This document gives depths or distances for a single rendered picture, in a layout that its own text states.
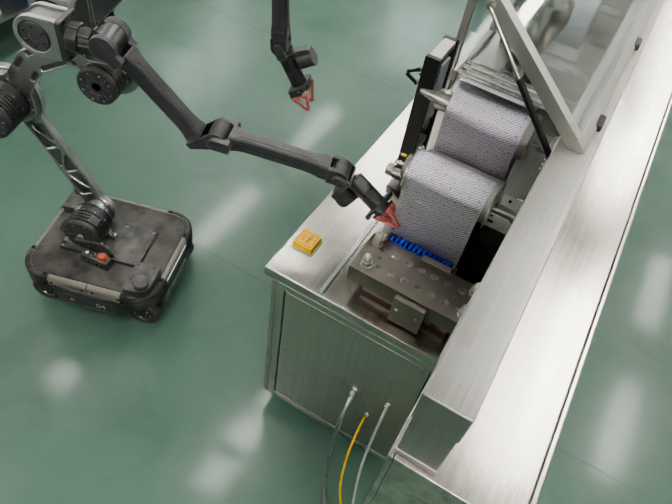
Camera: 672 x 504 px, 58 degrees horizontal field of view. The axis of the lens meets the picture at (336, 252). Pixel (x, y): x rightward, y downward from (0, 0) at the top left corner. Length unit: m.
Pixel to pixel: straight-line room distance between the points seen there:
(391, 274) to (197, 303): 1.35
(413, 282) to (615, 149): 0.66
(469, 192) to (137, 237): 1.66
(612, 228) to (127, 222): 2.14
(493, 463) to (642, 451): 2.03
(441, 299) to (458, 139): 0.49
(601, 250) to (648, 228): 2.54
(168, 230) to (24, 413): 0.97
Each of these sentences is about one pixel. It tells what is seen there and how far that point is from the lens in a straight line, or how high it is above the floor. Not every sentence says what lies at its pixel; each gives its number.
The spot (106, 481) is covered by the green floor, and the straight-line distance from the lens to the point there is 2.62.
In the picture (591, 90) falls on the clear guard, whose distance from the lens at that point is 1.54.
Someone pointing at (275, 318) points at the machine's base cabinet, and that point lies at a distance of 2.14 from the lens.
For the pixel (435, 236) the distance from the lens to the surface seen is 1.86.
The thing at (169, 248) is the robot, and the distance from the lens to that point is 2.87.
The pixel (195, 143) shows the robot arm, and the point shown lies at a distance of 1.90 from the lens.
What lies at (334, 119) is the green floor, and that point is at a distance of 4.00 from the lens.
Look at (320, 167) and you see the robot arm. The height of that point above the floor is 1.22.
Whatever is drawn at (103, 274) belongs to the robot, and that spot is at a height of 0.24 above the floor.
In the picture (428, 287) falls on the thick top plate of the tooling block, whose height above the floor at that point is 1.03.
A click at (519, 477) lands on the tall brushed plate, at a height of 1.44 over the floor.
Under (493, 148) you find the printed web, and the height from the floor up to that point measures 1.30.
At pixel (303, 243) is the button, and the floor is 0.92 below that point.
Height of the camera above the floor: 2.43
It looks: 49 degrees down
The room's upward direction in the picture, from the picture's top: 11 degrees clockwise
